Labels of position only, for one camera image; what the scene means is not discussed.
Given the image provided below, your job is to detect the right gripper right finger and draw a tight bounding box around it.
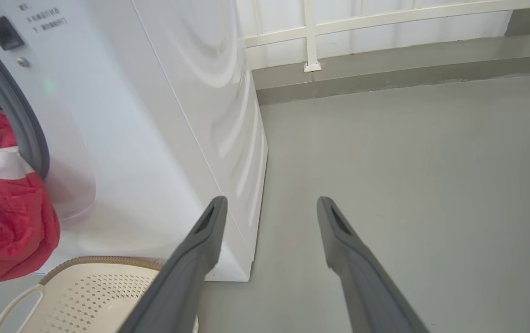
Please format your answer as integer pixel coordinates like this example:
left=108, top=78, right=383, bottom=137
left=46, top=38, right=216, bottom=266
left=317, top=197, right=429, bottom=333

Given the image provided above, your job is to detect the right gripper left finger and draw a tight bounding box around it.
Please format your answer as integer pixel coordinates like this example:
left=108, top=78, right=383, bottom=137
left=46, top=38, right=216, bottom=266
left=117, top=196, right=228, bottom=333

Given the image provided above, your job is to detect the red garment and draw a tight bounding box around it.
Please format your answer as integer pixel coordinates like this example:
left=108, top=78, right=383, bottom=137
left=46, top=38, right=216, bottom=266
left=0, top=108, right=61, bottom=284

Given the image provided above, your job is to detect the cream perforated laundry basket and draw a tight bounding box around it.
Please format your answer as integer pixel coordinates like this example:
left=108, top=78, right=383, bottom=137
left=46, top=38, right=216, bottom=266
left=0, top=256, right=201, bottom=333

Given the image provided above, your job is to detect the white front-load washing machine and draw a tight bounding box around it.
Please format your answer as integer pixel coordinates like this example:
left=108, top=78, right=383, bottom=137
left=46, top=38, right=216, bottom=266
left=0, top=0, right=269, bottom=282

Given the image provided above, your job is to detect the grey rubber door gasket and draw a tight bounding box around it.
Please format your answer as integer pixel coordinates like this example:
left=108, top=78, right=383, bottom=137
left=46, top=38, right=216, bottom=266
left=0, top=23, right=50, bottom=180

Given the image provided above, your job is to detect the black door latch socket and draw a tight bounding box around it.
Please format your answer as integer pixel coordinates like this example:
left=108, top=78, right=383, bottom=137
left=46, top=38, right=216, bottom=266
left=0, top=16, right=25, bottom=51

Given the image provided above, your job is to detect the white metal railing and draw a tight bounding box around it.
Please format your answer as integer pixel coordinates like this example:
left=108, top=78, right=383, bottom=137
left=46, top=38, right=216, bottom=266
left=239, top=0, right=530, bottom=73

